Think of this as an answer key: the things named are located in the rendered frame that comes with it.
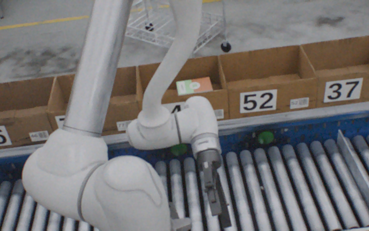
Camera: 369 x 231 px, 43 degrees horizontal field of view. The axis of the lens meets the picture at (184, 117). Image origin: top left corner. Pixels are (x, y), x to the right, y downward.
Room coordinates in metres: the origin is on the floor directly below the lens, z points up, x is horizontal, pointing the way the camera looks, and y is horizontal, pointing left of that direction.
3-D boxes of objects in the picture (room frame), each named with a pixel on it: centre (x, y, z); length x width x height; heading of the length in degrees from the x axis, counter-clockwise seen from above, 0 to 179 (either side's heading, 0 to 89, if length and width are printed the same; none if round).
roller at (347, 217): (1.31, -0.58, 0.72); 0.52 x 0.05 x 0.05; 0
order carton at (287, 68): (1.76, -0.39, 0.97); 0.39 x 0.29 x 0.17; 90
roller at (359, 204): (1.31, -0.64, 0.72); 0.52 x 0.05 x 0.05; 0
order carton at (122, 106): (1.77, 0.39, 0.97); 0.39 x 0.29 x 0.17; 90
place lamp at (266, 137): (1.55, -0.35, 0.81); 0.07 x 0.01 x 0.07; 90
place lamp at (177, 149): (1.55, 0.04, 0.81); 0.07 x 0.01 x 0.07; 90
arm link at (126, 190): (0.77, 0.16, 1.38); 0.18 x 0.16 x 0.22; 60
